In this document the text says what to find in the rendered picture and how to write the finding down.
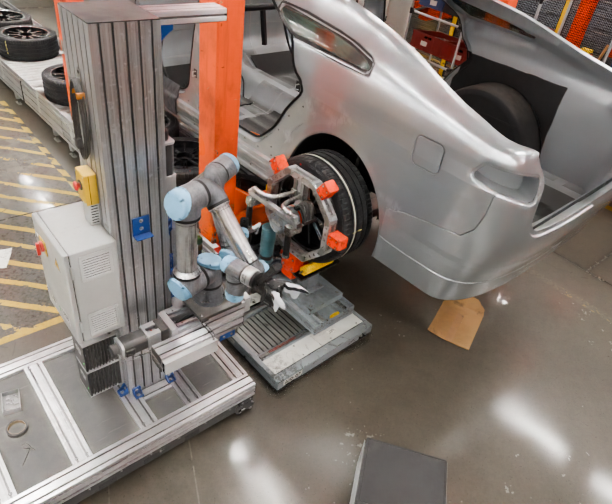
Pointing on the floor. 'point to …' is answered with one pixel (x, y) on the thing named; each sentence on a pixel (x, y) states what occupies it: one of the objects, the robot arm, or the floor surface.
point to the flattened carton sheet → (458, 321)
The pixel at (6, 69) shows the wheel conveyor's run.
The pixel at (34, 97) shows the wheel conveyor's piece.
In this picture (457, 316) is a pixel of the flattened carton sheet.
